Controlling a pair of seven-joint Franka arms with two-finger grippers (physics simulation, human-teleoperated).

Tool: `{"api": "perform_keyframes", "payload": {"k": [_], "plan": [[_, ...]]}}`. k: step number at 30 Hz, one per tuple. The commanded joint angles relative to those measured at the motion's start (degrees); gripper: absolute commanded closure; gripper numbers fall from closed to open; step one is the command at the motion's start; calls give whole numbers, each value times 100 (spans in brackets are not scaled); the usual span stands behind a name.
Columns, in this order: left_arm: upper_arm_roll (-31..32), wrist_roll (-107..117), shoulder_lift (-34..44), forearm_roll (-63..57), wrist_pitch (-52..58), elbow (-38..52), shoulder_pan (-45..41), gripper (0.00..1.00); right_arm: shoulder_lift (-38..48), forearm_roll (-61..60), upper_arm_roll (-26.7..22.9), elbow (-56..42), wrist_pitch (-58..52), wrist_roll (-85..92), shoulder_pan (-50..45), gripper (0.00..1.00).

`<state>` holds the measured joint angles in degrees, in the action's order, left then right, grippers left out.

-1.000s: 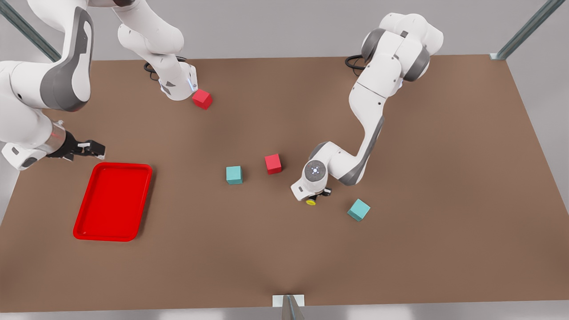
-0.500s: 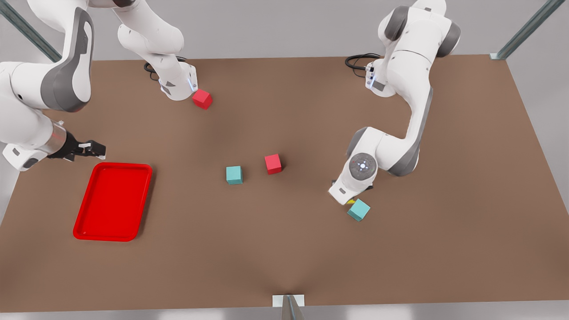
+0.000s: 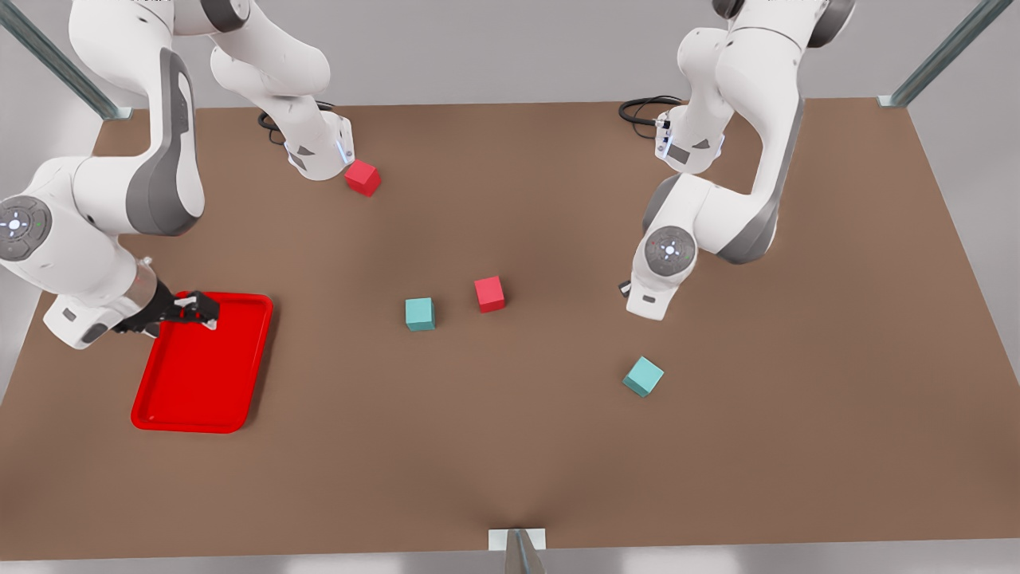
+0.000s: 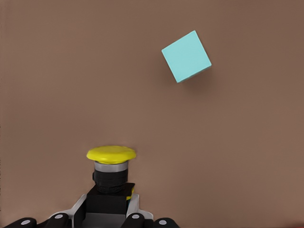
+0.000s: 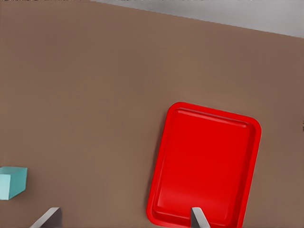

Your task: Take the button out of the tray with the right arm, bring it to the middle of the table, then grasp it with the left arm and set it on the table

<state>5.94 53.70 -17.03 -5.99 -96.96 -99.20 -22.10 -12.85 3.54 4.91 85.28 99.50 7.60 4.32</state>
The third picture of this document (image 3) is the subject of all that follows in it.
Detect red plastic tray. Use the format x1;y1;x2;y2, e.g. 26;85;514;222
131;292;275;435

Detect red cube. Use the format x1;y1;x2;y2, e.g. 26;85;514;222
344;159;383;198
473;276;507;314

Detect black cable loop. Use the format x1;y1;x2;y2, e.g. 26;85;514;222
257;100;336;147
618;95;686;142

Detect silver frame post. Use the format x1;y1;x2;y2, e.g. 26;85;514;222
876;0;1017;110
488;527;548;574
0;0;134;122

